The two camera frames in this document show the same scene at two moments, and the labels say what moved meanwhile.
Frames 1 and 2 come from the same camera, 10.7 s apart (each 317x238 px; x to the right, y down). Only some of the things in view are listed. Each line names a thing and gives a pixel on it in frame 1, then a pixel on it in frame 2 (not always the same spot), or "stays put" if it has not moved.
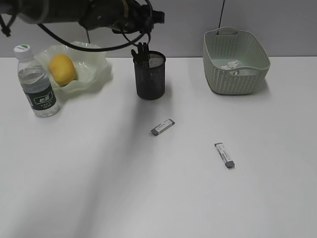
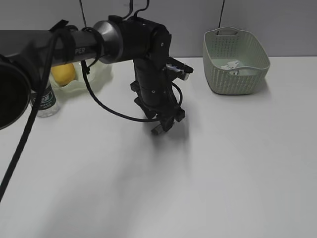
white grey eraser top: x=165 y=125 stays put
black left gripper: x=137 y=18 → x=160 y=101
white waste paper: x=231 y=65 stays put
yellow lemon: x=62 y=69 stays put
